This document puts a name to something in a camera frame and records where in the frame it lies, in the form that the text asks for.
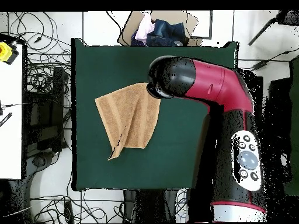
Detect dark green table cloth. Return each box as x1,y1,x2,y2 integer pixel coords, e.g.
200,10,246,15
71,38,239,192

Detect black stand base with caster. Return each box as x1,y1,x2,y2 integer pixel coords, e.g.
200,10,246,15
24,150,60,183

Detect black tripod leg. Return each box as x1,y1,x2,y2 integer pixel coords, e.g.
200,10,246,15
248,10,299,46

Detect black frame stand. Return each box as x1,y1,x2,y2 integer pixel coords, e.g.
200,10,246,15
23,66,72,153

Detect black flat tool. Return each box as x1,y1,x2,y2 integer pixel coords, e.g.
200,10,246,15
0,112,13,128

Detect orange terry towel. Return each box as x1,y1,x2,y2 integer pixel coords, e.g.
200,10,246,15
94,82,162,161

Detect blue denim jeans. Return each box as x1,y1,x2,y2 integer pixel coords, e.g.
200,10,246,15
130,19,190,47

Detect black cable with adapter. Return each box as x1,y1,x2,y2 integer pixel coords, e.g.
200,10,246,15
238,47,299,73

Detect green cloth covered table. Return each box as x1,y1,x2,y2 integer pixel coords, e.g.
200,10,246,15
283,55,299,197

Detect brown cardboard box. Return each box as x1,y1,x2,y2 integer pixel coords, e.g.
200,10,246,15
117,10,204,47

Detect yellow emergency stop button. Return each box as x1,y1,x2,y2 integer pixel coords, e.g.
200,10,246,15
0,41,20,65

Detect black floor cable tangle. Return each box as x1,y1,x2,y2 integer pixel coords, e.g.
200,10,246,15
30,195,124,224
8,11,72,94

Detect pink garment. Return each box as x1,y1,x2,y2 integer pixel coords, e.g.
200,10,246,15
134,11,156,44

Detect white desk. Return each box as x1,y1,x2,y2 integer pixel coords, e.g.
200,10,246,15
0,44,24,180

